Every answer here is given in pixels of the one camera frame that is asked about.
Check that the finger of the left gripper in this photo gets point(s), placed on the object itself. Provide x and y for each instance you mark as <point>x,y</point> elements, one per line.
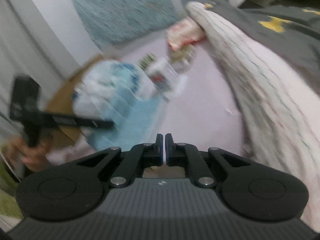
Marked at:
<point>75,121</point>

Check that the brown cardboard box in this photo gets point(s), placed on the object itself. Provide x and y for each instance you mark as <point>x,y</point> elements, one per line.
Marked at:
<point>62,102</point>

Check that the dark patterned blanket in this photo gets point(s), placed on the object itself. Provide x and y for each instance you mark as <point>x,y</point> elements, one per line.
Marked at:
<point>292,32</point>

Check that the green patterned small pack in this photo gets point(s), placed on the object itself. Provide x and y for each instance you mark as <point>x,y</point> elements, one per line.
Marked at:
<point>147,60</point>

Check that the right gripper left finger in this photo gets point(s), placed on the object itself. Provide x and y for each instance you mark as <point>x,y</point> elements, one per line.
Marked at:
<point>136,160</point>

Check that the person left hand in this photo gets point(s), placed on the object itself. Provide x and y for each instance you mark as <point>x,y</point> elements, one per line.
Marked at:
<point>33,158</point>

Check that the white plastic bag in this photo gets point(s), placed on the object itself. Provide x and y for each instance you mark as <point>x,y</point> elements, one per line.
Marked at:
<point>110,84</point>

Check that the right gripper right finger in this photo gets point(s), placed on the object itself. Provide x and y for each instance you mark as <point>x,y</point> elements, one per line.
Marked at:
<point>189,157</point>

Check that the rolled beige quilt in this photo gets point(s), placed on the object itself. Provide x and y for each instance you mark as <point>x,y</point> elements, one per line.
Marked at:
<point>280,110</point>

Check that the yogurt cup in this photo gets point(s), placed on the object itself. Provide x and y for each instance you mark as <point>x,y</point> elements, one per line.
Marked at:
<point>165,79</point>

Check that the floral teal wall cloth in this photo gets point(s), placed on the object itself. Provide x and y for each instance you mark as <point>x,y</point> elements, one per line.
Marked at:
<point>111,22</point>

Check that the pink tissue pack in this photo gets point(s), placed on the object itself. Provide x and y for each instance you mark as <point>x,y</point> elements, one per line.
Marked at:
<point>183,33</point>

